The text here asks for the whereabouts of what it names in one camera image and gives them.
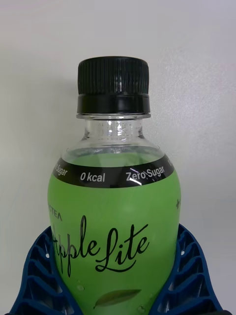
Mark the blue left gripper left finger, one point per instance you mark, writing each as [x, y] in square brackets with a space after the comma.
[39, 278]

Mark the green label plastic bottle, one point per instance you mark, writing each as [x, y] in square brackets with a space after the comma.
[115, 221]

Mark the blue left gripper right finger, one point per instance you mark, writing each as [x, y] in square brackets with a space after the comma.
[189, 275]

